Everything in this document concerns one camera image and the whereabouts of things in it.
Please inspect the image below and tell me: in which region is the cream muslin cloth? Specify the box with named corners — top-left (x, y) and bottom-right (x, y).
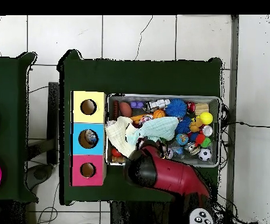
top-left (105, 115), bottom-right (140, 158)

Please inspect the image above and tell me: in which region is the light blue muslin cloth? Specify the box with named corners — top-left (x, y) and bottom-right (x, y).
top-left (125, 116), bottom-right (180, 146)

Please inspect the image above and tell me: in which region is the wooden box with three holes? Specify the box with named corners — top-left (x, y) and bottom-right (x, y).
top-left (71, 90), bottom-right (107, 187)

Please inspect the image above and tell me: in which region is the silver mesh bin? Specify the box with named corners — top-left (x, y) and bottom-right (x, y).
top-left (105, 93), bottom-right (222, 168)

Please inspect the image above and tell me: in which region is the brown toy football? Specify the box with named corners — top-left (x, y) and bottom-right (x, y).
top-left (118, 101), bottom-right (133, 117)

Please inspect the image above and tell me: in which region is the orange toy basketball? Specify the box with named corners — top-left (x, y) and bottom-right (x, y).
top-left (152, 108), bottom-right (166, 119)

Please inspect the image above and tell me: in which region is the silver toy robot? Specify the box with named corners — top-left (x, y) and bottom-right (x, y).
top-left (146, 99), bottom-right (171, 112)

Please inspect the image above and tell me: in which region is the dark green table cloth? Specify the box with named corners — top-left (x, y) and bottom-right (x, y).
top-left (0, 51), bottom-right (38, 203)
top-left (58, 49), bottom-right (225, 207)

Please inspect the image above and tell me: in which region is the small globe print ball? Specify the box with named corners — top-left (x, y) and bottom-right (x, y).
top-left (175, 133), bottom-right (189, 146)

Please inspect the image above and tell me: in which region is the yellow ball with white seam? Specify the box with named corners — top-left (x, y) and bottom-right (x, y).
top-left (199, 111), bottom-right (214, 125)

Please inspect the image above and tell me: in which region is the small toy soccer ball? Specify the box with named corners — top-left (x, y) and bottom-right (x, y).
top-left (198, 148), bottom-right (212, 162)

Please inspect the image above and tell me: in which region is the blue stringy koosh ball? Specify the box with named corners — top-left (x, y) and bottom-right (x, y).
top-left (164, 98), bottom-right (187, 118)

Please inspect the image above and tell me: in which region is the grey metal post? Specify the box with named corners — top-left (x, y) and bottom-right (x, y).
top-left (226, 15), bottom-right (240, 224)

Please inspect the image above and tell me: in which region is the black floor cable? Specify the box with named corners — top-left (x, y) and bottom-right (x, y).
top-left (220, 120), bottom-right (270, 128)

